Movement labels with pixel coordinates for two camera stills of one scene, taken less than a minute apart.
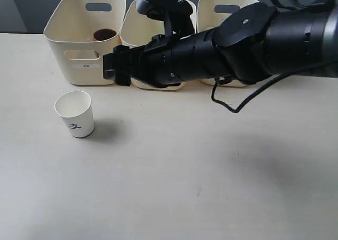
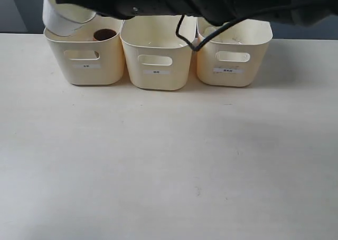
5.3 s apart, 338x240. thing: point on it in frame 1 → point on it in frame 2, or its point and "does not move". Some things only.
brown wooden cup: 102,34 does not move
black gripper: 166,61 → 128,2
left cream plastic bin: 82,28 does not move
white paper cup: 75,107 → 62,19
